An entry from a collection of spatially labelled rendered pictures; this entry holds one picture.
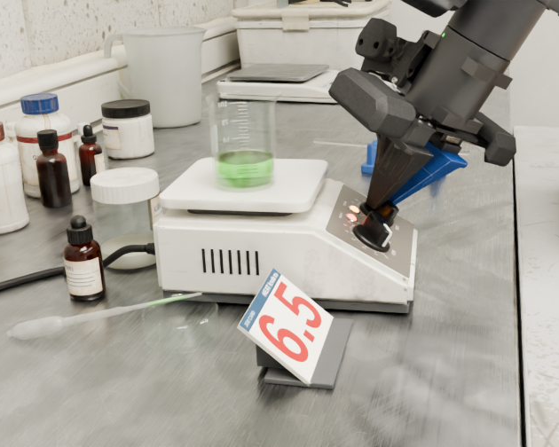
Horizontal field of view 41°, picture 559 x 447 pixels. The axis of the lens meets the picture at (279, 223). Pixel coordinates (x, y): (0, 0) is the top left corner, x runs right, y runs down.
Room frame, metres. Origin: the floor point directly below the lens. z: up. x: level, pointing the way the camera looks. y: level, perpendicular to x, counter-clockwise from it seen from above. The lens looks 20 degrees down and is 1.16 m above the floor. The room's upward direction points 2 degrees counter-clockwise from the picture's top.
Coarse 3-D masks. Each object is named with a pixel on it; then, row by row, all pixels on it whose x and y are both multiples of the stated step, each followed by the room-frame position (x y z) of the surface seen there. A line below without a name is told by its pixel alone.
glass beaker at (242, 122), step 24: (216, 96) 0.58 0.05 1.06; (240, 96) 0.59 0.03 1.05; (264, 96) 0.58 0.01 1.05; (216, 120) 0.55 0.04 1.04; (240, 120) 0.54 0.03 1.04; (264, 120) 0.55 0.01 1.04; (216, 144) 0.55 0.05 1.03; (240, 144) 0.54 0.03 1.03; (264, 144) 0.55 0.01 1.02; (216, 168) 0.55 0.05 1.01; (240, 168) 0.54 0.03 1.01; (264, 168) 0.55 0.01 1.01
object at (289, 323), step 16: (288, 288) 0.49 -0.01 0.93; (272, 304) 0.46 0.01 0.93; (288, 304) 0.47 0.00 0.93; (304, 304) 0.48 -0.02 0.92; (256, 320) 0.43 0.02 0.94; (272, 320) 0.44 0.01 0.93; (288, 320) 0.45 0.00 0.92; (304, 320) 0.47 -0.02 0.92; (320, 320) 0.48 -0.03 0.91; (272, 336) 0.43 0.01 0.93; (288, 336) 0.44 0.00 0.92; (304, 336) 0.45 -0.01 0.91; (288, 352) 0.42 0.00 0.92; (304, 352) 0.43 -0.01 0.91; (304, 368) 0.42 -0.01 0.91
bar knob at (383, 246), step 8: (368, 216) 0.54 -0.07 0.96; (376, 216) 0.54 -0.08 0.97; (360, 224) 0.55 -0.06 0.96; (368, 224) 0.54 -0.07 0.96; (376, 224) 0.53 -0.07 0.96; (384, 224) 0.53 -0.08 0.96; (360, 232) 0.53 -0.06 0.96; (368, 232) 0.54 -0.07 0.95; (376, 232) 0.53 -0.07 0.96; (384, 232) 0.52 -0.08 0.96; (392, 232) 0.52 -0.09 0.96; (360, 240) 0.52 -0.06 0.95; (368, 240) 0.52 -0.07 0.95; (376, 240) 0.52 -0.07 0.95; (384, 240) 0.52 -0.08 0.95; (376, 248) 0.52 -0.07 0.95; (384, 248) 0.52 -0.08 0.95
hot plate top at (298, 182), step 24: (192, 168) 0.62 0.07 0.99; (288, 168) 0.61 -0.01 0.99; (312, 168) 0.61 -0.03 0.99; (168, 192) 0.55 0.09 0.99; (192, 192) 0.55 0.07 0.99; (216, 192) 0.55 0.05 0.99; (240, 192) 0.54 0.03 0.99; (264, 192) 0.54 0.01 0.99; (288, 192) 0.54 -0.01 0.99; (312, 192) 0.54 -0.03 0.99
